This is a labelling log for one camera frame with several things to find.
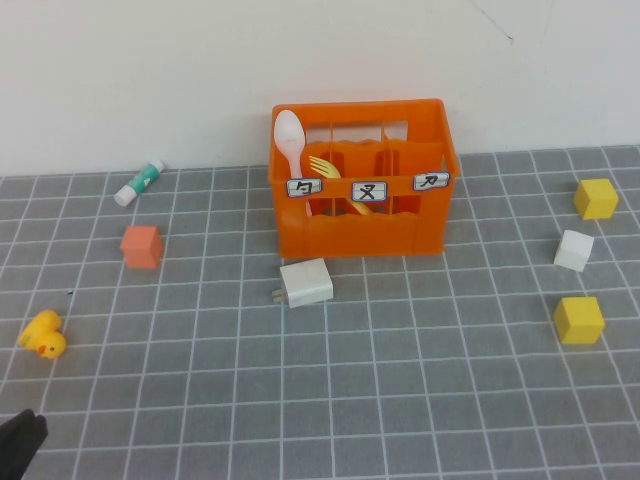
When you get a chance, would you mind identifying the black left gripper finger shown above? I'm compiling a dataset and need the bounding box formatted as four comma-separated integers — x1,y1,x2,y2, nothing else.
0,414,50,480
0,408,35,472

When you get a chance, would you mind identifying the pink plastic spoon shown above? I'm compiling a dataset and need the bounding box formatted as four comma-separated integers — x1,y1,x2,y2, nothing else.
273,109,314,219

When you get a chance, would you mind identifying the yellow plastic fork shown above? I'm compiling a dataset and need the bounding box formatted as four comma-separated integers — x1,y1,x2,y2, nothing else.
308,154,374,216

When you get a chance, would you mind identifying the orange plastic cutlery holder crate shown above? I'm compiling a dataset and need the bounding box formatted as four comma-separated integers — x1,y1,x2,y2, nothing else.
268,98,460,260

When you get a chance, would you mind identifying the yellow rubber duck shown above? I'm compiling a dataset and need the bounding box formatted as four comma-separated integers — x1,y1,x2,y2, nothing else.
18,309,67,361

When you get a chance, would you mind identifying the grey grid tablecloth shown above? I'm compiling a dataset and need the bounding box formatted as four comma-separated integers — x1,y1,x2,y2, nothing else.
0,144,640,480

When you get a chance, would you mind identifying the salmon pink cube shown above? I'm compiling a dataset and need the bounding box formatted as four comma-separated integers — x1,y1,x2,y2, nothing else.
119,225,164,271

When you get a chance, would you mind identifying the green and white glue stick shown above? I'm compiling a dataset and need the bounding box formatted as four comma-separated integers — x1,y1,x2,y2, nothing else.
113,158,166,207

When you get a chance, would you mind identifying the white power adapter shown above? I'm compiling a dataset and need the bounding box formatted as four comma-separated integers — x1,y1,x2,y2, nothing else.
272,257,335,309

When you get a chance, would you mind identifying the paper label with spoon character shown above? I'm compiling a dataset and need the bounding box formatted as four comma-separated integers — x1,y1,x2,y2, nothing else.
286,178,324,200

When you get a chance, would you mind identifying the paper label with fork character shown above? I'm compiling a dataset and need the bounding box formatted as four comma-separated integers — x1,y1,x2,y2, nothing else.
351,180,390,203

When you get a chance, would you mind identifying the paper label with knife character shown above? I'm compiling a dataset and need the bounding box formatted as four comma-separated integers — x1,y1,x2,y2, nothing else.
413,172,452,192

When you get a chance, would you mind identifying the yellow cube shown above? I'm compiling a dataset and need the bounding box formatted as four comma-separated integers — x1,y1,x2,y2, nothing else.
573,178,620,221
553,296,606,346

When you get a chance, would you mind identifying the white cube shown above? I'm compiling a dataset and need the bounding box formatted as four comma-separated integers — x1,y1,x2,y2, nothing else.
553,229,596,274

